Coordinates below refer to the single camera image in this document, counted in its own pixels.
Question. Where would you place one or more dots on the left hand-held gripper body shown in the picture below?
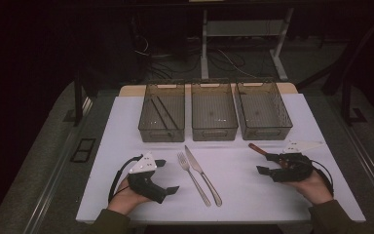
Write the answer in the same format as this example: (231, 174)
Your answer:
(146, 187)

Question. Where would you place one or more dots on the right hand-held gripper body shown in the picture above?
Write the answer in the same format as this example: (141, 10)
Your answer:
(297, 170)

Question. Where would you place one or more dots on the brown wooden spoon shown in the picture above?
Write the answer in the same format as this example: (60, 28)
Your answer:
(256, 148)

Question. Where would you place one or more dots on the steel fork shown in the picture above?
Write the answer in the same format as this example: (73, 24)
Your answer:
(184, 164)

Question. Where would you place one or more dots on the steel table knife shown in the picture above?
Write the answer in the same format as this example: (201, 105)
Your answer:
(194, 161)

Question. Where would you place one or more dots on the smoky clear plastic bin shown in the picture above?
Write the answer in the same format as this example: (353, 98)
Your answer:
(177, 100)
(213, 110)
(261, 109)

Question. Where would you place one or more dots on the person's left hand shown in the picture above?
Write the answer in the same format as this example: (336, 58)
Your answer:
(125, 199)

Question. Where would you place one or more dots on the person's right hand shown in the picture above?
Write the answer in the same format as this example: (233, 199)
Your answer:
(315, 191)

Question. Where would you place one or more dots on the black metal stand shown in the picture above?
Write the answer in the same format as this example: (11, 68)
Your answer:
(346, 100)

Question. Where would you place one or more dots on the white metal desk frame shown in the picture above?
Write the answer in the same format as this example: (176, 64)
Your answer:
(204, 48)

